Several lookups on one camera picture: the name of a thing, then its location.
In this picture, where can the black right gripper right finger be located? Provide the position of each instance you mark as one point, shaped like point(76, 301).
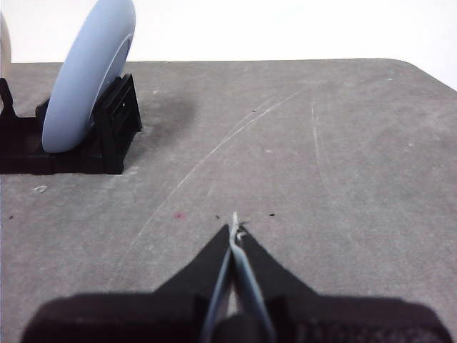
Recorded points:
point(339, 321)

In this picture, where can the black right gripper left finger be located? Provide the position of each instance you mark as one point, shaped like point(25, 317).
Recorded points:
point(143, 318)

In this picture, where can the black plate rack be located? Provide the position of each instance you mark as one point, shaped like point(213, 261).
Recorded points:
point(114, 143)

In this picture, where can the blue plate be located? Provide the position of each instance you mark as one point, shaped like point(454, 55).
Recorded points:
point(85, 82)

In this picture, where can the cream white plate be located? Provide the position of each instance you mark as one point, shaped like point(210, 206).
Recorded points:
point(4, 43)

